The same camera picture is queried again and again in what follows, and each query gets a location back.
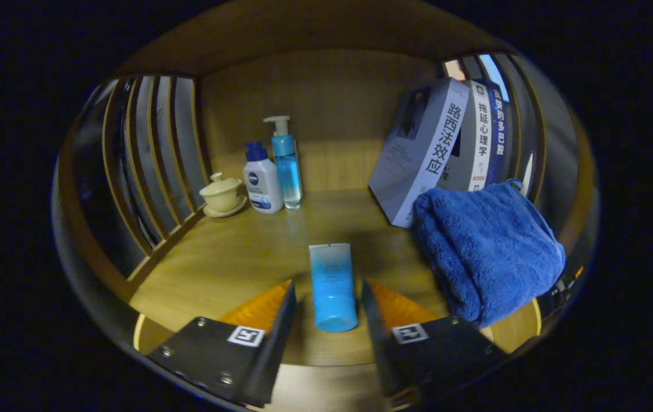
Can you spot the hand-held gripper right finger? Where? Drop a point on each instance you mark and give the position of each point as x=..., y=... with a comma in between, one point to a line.
x=380, y=355

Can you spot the blue towel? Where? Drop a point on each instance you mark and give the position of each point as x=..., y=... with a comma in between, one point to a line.
x=486, y=252

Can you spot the white-spine book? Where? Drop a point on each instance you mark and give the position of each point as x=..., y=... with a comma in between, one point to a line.
x=478, y=137

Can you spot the beige lidded teacup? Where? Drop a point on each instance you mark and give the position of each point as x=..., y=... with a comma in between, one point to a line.
x=222, y=197

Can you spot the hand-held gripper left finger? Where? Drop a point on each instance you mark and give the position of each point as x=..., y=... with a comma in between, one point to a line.
x=274, y=355

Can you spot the wooden cabinet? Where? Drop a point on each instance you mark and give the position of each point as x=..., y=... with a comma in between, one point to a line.
x=326, y=86

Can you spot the white bottle with blue cap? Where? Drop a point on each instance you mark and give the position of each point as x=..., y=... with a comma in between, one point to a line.
x=263, y=189

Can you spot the grey book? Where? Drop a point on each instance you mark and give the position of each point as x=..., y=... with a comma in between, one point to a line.
x=412, y=154

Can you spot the dark device with orange part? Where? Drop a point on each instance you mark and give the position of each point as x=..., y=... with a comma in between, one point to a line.
x=558, y=289

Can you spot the light blue cosmetic tube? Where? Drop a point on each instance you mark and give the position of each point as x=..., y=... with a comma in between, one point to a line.
x=332, y=286

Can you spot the blue pump bottle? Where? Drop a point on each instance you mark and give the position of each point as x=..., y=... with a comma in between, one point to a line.
x=290, y=171

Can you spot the dark blue book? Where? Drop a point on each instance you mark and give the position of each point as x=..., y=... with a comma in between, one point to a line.
x=498, y=131

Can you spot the wooden countertop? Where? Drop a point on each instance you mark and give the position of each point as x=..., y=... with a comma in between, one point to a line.
x=234, y=257

